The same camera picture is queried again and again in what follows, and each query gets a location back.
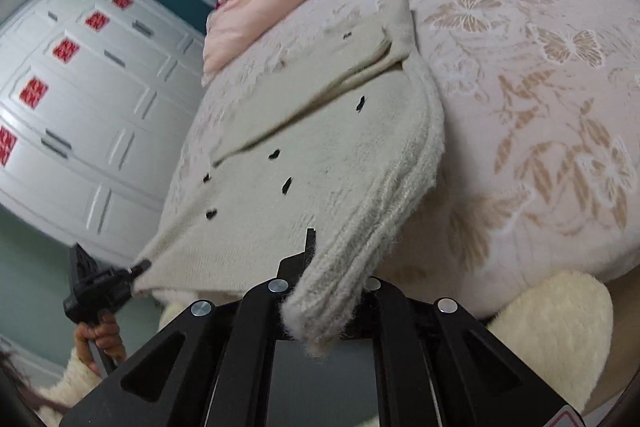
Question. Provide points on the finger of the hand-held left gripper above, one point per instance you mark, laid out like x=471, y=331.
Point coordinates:
x=135, y=271

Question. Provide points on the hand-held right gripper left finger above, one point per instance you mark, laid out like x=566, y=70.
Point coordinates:
x=292, y=269

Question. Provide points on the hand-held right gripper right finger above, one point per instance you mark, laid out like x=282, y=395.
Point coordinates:
x=405, y=337

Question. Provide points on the beige knitted sweater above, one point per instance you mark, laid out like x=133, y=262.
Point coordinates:
x=320, y=147

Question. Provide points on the person's left forearm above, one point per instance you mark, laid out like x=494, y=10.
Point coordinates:
x=62, y=389

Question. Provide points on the person's left hand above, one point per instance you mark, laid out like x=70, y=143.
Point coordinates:
x=102, y=339

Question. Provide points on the white wardrobe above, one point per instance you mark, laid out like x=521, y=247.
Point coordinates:
x=100, y=107

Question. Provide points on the red paper wardrobe decal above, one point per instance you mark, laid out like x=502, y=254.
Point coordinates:
x=34, y=92
x=121, y=1
x=66, y=51
x=6, y=145
x=96, y=21

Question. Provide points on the pink butterfly bed blanket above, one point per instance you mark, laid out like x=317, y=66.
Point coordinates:
x=525, y=107

